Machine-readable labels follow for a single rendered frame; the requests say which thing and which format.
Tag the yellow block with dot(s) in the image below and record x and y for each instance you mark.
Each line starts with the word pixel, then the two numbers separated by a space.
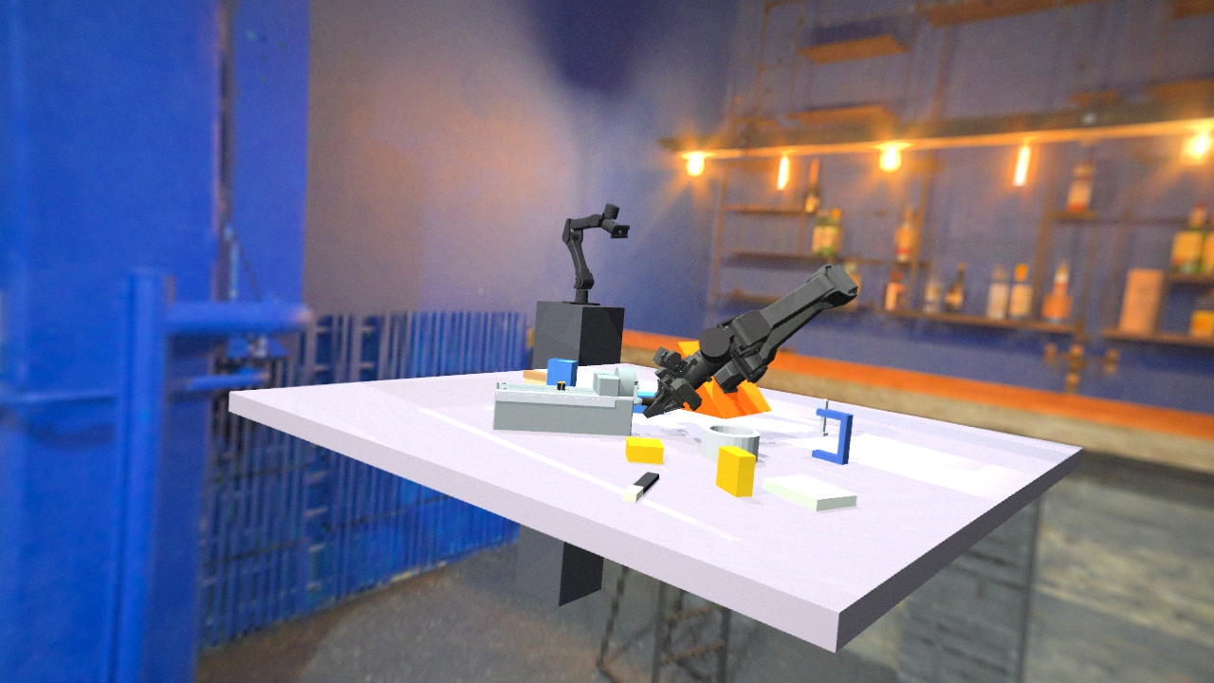
pixel 644 450
pixel 735 471

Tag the blue c-clamp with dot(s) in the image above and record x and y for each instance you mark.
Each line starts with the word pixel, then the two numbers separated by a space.
pixel 845 427

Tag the blue block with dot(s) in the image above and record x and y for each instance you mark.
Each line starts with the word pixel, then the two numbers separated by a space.
pixel 640 408
pixel 562 370

